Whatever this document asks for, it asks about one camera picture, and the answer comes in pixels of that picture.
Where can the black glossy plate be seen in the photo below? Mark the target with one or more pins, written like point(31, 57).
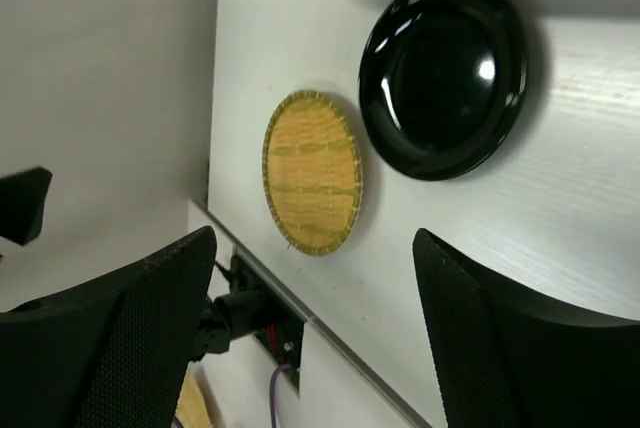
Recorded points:
point(441, 84)

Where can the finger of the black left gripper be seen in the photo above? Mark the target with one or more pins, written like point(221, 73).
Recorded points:
point(23, 198)

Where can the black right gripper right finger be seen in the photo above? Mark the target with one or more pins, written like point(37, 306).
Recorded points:
point(506, 355)

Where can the woven bamboo plate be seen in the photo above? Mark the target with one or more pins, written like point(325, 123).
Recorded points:
point(312, 172)

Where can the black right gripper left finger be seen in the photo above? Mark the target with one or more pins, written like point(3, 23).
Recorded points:
point(110, 352)

